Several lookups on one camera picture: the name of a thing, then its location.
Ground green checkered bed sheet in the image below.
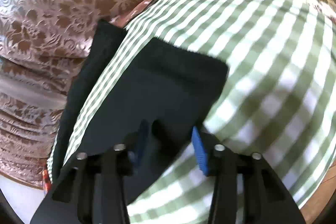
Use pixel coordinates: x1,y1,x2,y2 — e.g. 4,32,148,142
66,0,335,223

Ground brown floral curtain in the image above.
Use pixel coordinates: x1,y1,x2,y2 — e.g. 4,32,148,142
1,0,149,189

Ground colourful patchwork pillow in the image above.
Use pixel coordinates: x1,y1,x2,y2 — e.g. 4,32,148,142
42,169,51,194

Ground black pants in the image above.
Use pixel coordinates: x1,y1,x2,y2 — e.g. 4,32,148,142
52,20,228,202

